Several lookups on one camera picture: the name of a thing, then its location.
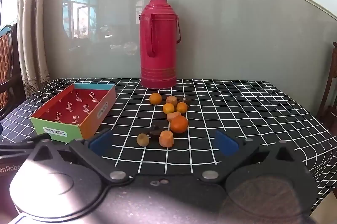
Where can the dark dried fruit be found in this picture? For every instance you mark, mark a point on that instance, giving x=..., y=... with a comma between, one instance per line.
x=155, y=131
x=187, y=101

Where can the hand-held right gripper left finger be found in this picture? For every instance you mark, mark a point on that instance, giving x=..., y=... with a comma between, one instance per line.
x=101, y=142

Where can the red thermos flask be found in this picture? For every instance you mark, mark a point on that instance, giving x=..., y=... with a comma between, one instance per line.
x=157, y=42

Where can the colourful cardboard box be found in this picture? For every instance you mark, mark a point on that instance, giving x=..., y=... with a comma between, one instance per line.
x=79, y=105

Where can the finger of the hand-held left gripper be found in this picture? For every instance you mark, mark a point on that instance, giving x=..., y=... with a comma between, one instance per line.
x=18, y=143

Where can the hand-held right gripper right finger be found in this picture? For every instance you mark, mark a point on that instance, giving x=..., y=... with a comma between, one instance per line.
x=226, y=144

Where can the wooden sofa with orange cushion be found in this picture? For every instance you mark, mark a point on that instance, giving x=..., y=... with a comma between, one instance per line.
x=8, y=60

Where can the brown kiwi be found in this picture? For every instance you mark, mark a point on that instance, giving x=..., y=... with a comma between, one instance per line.
x=142, y=139

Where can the black white checked tablecloth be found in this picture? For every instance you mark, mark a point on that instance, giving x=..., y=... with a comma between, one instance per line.
x=263, y=113

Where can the large tangerine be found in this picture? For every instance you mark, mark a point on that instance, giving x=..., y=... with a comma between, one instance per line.
x=179, y=124

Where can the beige embroidered curtain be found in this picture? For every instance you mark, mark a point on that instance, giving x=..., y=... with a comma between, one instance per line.
x=33, y=29

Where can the small orange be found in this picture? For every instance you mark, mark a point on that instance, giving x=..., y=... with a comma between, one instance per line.
x=182, y=107
x=155, y=98
x=168, y=108

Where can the brown wooden chair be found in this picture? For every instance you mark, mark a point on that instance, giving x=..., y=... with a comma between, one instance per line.
x=329, y=87

